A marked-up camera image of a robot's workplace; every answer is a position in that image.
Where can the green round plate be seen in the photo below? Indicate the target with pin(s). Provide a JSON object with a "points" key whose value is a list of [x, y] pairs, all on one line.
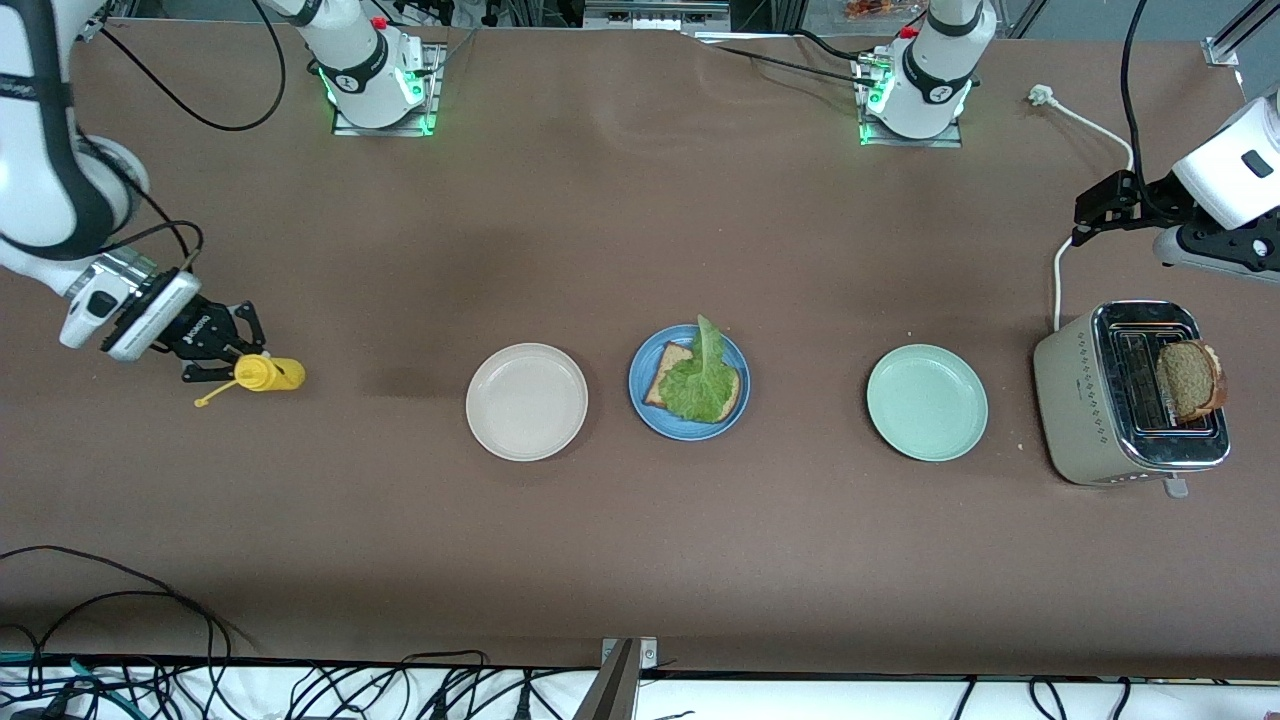
{"points": [[927, 402]]}

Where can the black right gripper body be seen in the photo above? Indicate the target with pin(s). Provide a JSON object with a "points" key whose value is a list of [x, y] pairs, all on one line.
{"points": [[193, 332]]}

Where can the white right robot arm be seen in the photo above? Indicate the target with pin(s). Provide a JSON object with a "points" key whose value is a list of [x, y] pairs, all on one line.
{"points": [[30, 150]]}

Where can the blue round plate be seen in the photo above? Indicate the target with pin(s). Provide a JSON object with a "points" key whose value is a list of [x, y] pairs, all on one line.
{"points": [[690, 432]]}

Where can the green lettuce leaf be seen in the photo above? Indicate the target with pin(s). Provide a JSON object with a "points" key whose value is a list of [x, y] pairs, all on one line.
{"points": [[700, 385]]}

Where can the small metal bracket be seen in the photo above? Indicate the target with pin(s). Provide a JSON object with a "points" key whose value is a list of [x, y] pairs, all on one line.
{"points": [[648, 652]]}

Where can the beige round plate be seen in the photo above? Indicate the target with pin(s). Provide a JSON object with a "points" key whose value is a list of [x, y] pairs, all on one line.
{"points": [[527, 402]]}

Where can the yellow mustard squeeze bottle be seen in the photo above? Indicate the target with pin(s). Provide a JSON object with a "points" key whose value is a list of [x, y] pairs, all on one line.
{"points": [[275, 375]]}

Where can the orange snack packet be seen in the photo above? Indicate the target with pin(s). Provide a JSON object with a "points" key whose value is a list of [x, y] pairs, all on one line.
{"points": [[870, 10]]}

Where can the brown bread slice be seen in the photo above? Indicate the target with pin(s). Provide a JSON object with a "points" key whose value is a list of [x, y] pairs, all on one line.
{"points": [[1190, 380], [660, 385]]}

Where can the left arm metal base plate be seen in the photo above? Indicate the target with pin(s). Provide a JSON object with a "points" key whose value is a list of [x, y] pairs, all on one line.
{"points": [[905, 143]]}

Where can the aluminium corner profile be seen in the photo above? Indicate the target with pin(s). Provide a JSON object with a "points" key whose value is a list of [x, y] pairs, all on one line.
{"points": [[1222, 50]]}

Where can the aluminium profile post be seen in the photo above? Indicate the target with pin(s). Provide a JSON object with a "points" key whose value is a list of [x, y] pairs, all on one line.
{"points": [[610, 695]]}

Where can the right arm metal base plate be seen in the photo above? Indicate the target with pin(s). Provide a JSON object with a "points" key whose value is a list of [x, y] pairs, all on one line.
{"points": [[436, 100]]}

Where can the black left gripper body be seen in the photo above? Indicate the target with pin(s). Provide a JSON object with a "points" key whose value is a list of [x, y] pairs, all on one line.
{"points": [[1147, 194]]}

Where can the beige chrome toaster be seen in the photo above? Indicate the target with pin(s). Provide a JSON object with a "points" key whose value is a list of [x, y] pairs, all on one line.
{"points": [[1075, 400]]}

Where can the aluminium frame rail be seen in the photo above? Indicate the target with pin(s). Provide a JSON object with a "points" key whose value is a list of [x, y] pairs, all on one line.
{"points": [[655, 15]]}

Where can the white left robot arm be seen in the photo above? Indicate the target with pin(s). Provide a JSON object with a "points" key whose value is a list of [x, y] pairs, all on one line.
{"points": [[935, 75]]}

